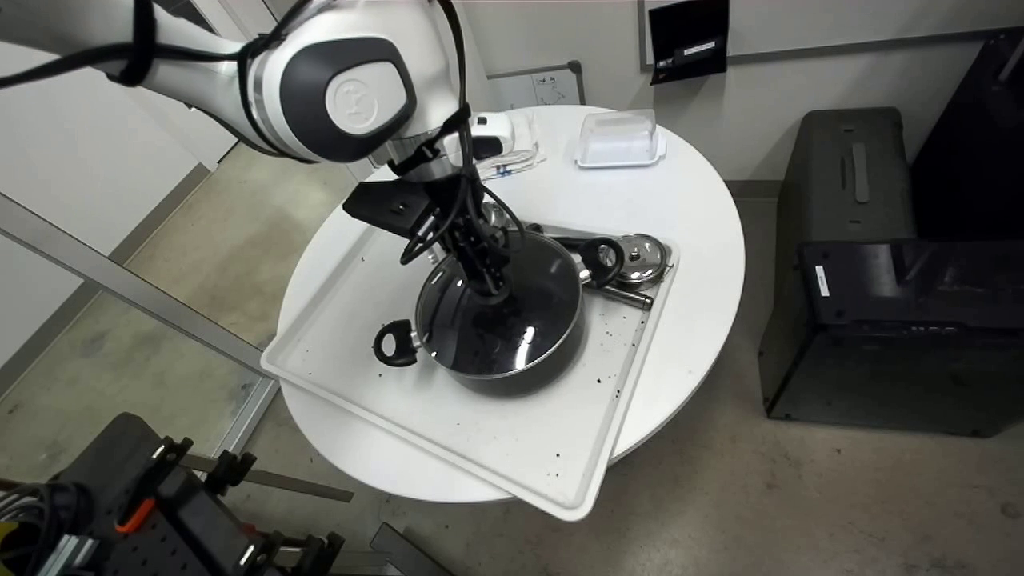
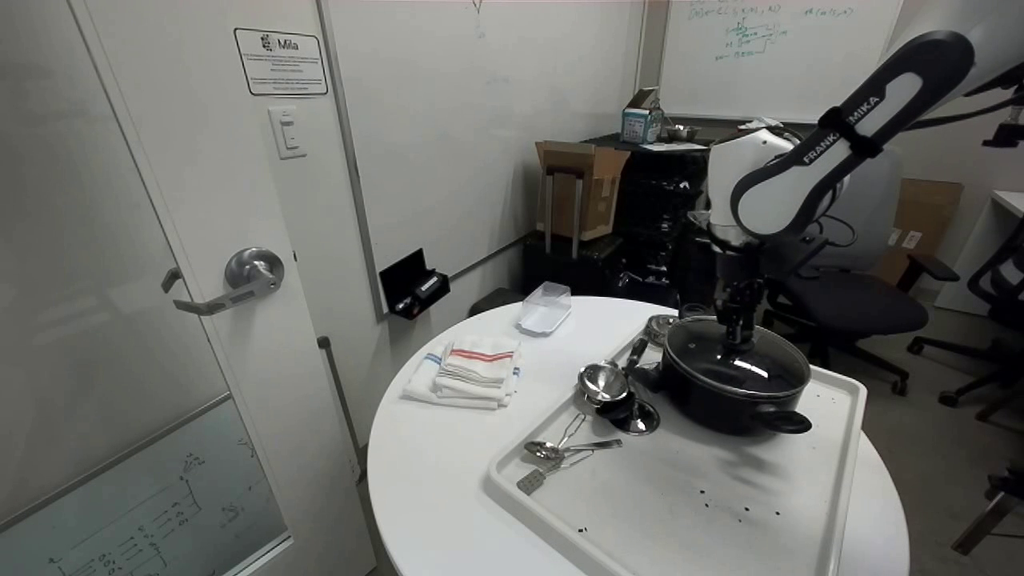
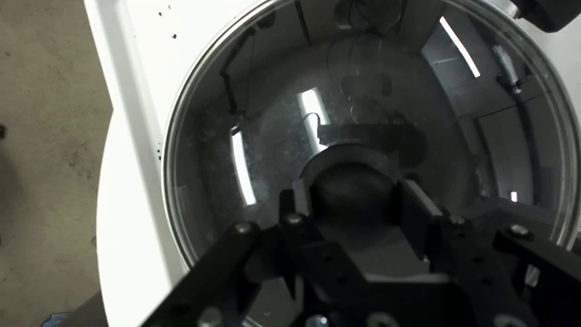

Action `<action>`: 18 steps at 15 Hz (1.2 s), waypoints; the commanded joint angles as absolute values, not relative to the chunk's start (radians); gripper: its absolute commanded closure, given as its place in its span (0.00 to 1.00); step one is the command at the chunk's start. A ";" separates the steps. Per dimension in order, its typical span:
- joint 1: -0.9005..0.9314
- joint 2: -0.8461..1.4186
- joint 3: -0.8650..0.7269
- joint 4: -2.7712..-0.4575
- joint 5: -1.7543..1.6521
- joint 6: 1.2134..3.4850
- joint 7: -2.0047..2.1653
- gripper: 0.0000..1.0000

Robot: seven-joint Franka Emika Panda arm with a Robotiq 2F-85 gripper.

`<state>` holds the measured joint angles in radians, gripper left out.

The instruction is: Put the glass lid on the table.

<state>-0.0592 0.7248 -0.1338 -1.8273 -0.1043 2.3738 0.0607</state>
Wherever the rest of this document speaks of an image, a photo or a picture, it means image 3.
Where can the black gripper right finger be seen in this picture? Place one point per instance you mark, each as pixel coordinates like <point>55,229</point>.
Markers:
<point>483,260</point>

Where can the black cooking pot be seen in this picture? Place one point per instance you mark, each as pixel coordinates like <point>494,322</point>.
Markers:
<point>552,11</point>

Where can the glass lid with black knob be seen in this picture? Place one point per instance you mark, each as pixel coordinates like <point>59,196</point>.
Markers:
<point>273,120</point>

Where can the white plastic tray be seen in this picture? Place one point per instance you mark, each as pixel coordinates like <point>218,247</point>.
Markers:
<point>138,182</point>

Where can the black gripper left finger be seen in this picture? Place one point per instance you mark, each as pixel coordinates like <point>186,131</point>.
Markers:
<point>242,255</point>

